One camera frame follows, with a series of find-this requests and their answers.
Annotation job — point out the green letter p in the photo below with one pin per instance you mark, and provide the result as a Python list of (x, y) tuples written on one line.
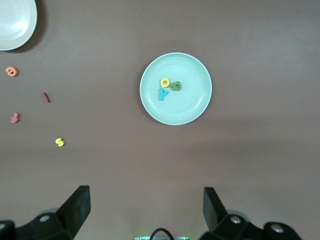
[(172, 85)]

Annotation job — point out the pink letter f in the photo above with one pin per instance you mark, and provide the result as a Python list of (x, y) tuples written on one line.
[(15, 118)]

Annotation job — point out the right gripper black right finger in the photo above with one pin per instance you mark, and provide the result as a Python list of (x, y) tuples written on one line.
[(215, 215)]

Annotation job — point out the brown table cover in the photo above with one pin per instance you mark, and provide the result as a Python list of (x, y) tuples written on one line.
[(250, 150)]

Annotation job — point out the yellow letter d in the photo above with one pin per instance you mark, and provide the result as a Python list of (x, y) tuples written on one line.
[(165, 86)]

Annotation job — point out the green plate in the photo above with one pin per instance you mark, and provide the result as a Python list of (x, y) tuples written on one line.
[(185, 110)]

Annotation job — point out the beige plate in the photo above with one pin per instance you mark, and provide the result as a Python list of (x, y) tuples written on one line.
[(15, 22)]

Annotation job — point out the dark red letter i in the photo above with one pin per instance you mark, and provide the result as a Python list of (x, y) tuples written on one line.
[(46, 98)]

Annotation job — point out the yellow letter s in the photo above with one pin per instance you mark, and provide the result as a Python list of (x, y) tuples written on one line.
[(60, 142)]

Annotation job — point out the orange letter e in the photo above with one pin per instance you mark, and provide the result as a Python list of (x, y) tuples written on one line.
[(15, 73)]

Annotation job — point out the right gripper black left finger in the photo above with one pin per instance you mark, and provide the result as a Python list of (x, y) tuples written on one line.
[(72, 215)]

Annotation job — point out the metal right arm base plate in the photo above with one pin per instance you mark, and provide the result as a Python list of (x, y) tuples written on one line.
[(140, 238)]

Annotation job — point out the teal letter y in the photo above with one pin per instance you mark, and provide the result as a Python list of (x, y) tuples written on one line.
[(162, 96)]

